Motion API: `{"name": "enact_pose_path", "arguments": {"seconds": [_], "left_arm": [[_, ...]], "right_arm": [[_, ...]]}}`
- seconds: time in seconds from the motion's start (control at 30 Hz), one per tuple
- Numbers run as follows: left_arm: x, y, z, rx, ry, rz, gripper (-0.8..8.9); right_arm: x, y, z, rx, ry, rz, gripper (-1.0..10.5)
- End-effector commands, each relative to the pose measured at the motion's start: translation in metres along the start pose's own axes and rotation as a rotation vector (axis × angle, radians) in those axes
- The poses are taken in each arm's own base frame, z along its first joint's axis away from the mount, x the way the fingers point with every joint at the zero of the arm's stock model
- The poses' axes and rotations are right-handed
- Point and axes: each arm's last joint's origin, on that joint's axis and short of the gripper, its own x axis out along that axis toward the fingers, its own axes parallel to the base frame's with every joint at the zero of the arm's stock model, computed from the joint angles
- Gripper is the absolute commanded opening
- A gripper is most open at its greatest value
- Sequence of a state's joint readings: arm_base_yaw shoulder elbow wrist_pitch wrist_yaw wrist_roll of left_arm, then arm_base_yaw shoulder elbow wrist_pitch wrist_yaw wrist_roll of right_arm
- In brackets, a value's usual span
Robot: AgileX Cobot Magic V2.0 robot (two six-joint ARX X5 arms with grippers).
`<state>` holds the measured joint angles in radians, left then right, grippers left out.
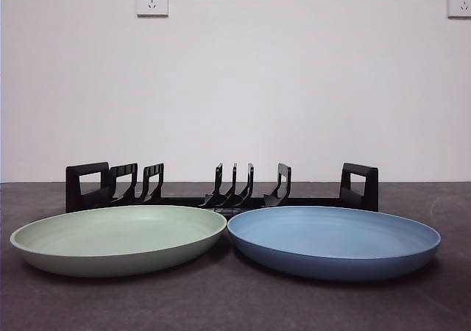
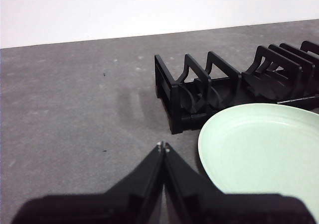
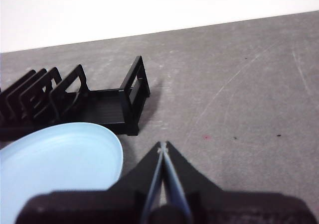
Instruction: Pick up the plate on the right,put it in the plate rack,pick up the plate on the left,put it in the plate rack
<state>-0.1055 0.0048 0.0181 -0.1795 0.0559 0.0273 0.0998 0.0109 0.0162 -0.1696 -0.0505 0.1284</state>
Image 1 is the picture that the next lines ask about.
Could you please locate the light blue round plate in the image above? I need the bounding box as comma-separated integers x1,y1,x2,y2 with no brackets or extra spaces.
227,205,442,282

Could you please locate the pale green round plate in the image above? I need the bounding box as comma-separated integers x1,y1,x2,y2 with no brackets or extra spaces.
10,204,227,277

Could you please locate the black plastic plate rack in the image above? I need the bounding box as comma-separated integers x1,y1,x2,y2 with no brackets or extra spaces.
65,161,380,214

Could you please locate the white wall socket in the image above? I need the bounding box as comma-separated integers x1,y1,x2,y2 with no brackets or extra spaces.
137,0,170,18
447,0,471,18

